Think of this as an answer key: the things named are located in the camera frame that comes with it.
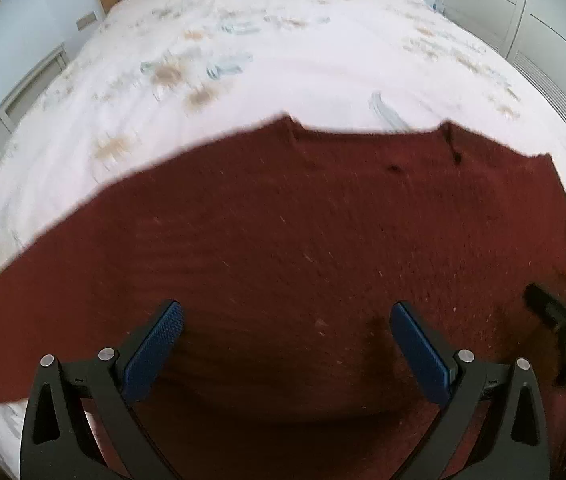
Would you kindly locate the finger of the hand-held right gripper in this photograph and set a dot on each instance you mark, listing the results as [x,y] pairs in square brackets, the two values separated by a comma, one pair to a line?
[550,306]

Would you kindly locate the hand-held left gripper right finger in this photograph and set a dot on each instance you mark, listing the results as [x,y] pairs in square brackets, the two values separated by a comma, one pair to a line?
[420,345]

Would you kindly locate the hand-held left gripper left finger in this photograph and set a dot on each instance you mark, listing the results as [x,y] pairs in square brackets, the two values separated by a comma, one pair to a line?
[155,342]

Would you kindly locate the dark red knitted sweater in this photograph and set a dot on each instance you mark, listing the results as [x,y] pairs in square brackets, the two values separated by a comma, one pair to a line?
[283,240]

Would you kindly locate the white wardrobe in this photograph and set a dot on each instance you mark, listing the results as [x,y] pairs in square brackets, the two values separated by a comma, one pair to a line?
[538,15]

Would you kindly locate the white louvered cabinet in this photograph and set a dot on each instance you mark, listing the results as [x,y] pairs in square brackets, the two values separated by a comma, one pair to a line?
[15,105]

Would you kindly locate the beige wall socket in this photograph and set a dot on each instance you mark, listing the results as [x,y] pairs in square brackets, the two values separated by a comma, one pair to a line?
[86,21]

